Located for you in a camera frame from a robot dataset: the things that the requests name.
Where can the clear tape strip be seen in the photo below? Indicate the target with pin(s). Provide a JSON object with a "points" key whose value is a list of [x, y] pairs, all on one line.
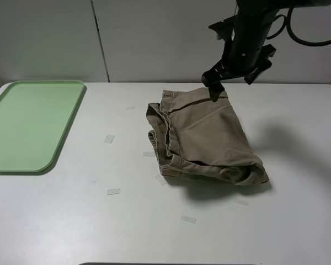
{"points": [[188, 219], [148, 154], [241, 202], [160, 179], [109, 139], [113, 191]]}

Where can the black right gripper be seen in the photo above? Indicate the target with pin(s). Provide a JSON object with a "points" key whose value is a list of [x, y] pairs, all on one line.
{"points": [[242, 66]]}

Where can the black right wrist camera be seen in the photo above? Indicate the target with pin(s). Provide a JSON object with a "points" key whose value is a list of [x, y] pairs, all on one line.
{"points": [[224, 28]]}

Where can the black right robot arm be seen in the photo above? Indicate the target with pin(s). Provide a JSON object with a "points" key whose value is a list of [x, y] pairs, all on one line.
{"points": [[259, 21]]}

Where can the khaki shorts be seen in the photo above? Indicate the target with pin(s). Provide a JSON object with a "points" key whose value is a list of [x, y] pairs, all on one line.
{"points": [[196, 138]]}

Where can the green plastic tray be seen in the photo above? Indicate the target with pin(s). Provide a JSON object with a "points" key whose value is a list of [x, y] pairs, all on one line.
{"points": [[34, 118]]}

